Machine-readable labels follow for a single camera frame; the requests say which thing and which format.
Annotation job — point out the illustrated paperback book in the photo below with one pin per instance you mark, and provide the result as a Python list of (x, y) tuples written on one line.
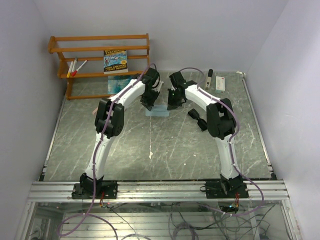
[(115, 62)]

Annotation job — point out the light blue cleaning cloth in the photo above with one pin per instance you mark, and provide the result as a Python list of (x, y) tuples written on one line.
[(157, 111)]

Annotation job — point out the grey marker pen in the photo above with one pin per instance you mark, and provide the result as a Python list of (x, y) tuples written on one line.
[(74, 64)]

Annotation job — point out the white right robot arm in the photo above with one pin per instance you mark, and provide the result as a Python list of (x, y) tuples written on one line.
[(221, 123)]

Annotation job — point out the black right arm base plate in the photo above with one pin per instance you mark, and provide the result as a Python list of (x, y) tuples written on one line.
[(216, 189)]

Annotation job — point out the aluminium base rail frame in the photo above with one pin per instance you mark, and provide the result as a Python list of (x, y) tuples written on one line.
[(156, 192)]

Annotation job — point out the wooden shelf rack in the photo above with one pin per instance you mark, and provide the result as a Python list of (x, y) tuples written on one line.
[(91, 48)]

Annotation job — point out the red marker pen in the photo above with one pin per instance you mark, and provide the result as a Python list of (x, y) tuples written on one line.
[(76, 71)]

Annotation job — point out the blue cover book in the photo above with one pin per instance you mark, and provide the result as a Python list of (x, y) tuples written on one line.
[(117, 83)]

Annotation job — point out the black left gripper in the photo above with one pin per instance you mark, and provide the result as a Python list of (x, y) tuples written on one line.
[(148, 105)]

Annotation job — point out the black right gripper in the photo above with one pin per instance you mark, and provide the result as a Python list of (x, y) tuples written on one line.
[(172, 105)]

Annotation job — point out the white small carton box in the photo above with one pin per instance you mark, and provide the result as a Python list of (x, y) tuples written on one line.
[(219, 84)]

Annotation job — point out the yellow marker pen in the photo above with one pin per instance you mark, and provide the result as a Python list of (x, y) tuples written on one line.
[(70, 69)]

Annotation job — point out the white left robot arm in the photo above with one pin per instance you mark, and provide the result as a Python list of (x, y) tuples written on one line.
[(110, 119)]

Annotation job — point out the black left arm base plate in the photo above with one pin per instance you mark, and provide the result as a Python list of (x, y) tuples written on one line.
[(108, 190)]

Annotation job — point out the black sunglasses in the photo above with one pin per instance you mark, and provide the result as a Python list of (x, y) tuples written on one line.
[(200, 121)]

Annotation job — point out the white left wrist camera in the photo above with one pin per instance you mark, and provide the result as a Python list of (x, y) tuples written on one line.
[(158, 87)]

